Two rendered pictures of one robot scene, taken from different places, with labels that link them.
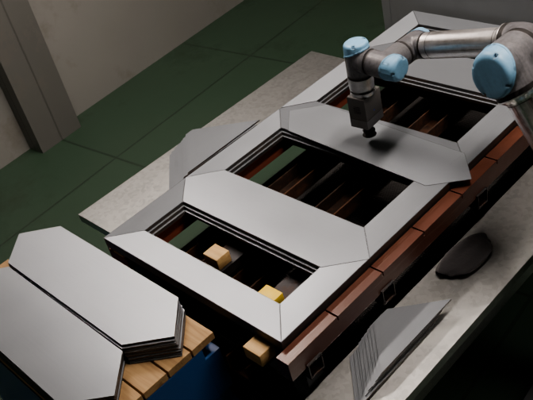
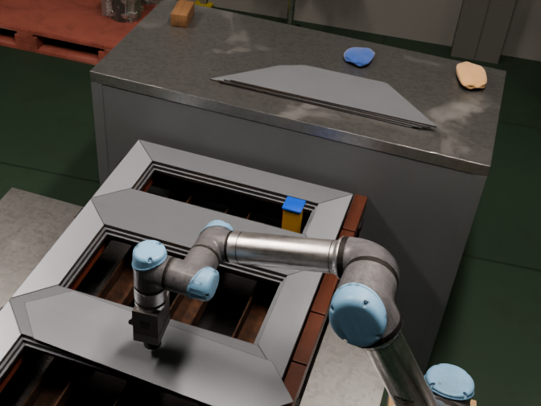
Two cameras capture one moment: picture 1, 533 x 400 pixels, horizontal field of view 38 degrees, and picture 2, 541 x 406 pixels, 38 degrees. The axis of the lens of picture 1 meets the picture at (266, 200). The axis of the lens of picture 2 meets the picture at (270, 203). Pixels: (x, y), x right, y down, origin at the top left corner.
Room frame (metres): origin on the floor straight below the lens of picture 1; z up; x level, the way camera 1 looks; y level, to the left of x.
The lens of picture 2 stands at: (0.86, 0.22, 2.38)
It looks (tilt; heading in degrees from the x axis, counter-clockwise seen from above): 40 degrees down; 321
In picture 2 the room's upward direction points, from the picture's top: 5 degrees clockwise
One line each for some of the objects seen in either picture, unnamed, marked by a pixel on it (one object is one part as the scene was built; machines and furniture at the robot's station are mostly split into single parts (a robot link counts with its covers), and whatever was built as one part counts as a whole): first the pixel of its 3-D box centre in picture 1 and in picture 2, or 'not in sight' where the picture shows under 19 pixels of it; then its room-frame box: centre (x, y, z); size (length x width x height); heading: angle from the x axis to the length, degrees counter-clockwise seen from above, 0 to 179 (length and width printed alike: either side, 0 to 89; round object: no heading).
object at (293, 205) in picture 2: not in sight; (293, 206); (2.22, -0.97, 0.88); 0.06 x 0.06 x 0.02; 37
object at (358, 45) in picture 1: (358, 58); (150, 267); (1.98, -0.36, 1.14); 0.09 x 0.08 x 0.11; 35
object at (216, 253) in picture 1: (217, 256); not in sight; (1.70, 0.18, 0.79); 0.06 x 0.05 x 0.04; 37
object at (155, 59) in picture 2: not in sight; (305, 76); (2.62, -1.30, 1.03); 1.30 x 0.60 x 0.04; 37
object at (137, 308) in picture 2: (362, 103); (146, 312); (2.00, -0.35, 0.98); 0.10 x 0.09 x 0.16; 41
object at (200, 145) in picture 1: (198, 150); not in sight; (2.33, 0.18, 0.77); 0.45 x 0.20 x 0.04; 127
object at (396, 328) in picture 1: (386, 343); not in sight; (1.32, -0.20, 0.70); 0.39 x 0.12 x 0.04; 127
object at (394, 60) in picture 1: (389, 63); (194, 275); (1.91, -0.43, 1.14); 0.11 x 0.11 x 0.08; 35
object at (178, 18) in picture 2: not in sight; (182, 13); (3.13, -1.12, 1.07); 0.12 x 0.06 x 0.05; 135
